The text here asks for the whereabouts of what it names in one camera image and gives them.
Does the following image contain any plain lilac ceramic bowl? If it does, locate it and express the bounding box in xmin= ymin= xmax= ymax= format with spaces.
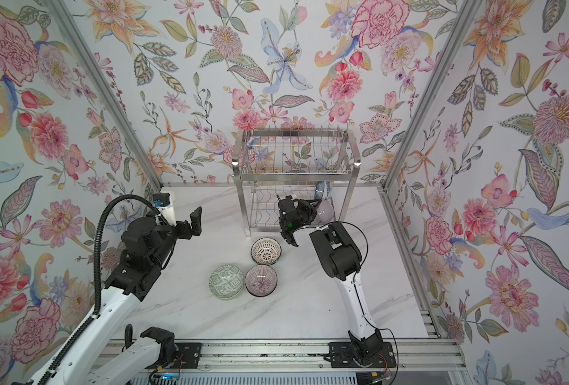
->
xmin=313 ymin=200 xmax=335 ymax=226

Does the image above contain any blue floral ceramic bowl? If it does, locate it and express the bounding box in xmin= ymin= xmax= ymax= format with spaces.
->
xmin=314 ymin=181 xmax=332 ymax=201

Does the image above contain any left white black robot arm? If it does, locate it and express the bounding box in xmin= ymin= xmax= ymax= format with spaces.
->
xmin=28 ymin=206 xmax=203 ymax=384

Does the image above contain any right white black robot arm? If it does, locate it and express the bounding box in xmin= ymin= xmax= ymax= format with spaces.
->
xmin=277 ymin=195 xmax=383 ymax=367

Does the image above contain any steel two-tier dish rack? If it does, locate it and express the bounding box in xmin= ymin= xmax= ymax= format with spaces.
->
xmin=232 ymin=128 xmax=362 ymax=237

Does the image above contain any white red-patterned bowl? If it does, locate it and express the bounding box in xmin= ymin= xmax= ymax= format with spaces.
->
xmin=250 ymin=237 xmax=282 ymax=266

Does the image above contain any green geometric patterned bowl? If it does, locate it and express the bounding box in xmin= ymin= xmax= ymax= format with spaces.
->
xmin=208 ymin=264 xmax=244 ymax=300

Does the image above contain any purple striped bowl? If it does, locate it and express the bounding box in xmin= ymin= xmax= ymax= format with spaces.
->
xmin=244 ymin=265 xmax=278 ymax=298

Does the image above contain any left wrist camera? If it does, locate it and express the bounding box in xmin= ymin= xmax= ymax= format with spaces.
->
xmin=152 ymin=192 xmax=176 ymax=227

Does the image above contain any left aluminium frame post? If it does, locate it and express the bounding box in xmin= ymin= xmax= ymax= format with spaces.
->
xmin=44 ymin=0 xmax=163 ymax=191

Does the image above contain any aluminium frame post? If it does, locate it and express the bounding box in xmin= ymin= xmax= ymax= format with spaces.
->
xmin=382 ymin=1 xmax=480 ymax=193
xmin=44 ymin=0 xmax=163 ymax=191

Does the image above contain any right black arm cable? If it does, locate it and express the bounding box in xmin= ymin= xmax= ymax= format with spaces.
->
xmin=334 ymin=220 xmax=401 ymax=381

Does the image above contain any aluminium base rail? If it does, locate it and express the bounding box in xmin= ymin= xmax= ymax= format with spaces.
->
xmin=176 ymin=337 xmax=466 ymax=374

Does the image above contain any right aluminium frame post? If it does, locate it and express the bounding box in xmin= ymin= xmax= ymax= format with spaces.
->
xmin=382 ymin=1 xmax=480 ymax=193

